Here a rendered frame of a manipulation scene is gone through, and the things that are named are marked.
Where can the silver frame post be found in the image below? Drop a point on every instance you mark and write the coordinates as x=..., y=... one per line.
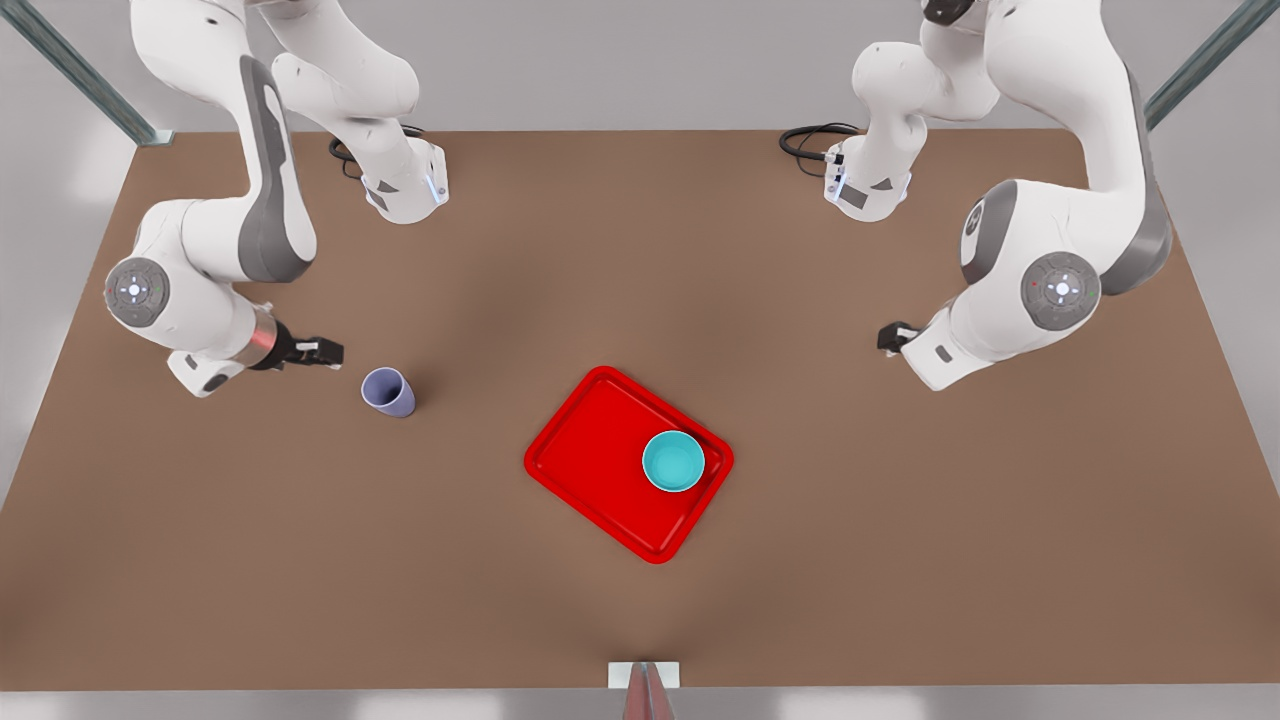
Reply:
x=1200, y=60
x=80, y=70
x=645, y=690

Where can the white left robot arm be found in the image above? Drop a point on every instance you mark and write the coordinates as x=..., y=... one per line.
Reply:
x=1060, y=230

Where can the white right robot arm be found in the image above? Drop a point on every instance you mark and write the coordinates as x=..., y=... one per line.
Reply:
x=270, y=180

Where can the teal bowl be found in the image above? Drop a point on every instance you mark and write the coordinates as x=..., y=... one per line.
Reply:
x=674, y=461

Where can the lavender cup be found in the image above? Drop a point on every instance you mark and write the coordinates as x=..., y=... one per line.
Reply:
x=388, y=391

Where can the red tray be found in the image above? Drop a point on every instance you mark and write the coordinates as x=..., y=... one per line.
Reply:
x=610, y=470

